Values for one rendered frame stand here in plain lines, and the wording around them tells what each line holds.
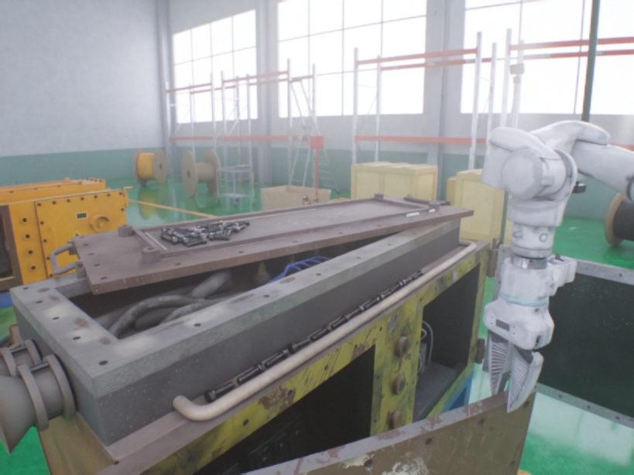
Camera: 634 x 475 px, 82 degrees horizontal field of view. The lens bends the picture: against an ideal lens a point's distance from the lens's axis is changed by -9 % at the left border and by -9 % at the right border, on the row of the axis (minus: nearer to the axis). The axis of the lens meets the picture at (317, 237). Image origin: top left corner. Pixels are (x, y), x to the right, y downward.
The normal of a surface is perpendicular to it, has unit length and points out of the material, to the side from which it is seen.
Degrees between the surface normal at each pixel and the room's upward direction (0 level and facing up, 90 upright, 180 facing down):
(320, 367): 90
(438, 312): 90
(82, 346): 0
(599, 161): 90
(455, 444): 90
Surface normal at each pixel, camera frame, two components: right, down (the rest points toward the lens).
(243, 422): 0.77, 0.16
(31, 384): 0.51, -0.62
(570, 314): -0.72, 0.18
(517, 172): -0.91, 0.07
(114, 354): 0.00, -0.97
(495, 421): 0.37, 0.24
